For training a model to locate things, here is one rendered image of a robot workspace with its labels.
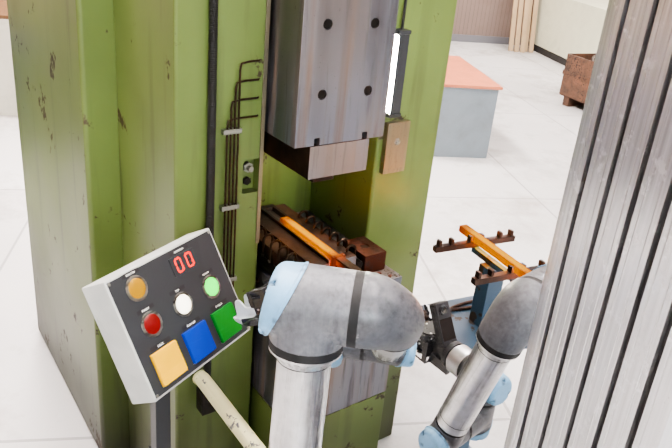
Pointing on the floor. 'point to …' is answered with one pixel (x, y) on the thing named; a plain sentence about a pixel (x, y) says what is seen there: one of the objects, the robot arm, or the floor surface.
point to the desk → (466, 111)
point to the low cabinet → (569, 23)
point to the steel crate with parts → (576, 78)
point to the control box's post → (161, 422)
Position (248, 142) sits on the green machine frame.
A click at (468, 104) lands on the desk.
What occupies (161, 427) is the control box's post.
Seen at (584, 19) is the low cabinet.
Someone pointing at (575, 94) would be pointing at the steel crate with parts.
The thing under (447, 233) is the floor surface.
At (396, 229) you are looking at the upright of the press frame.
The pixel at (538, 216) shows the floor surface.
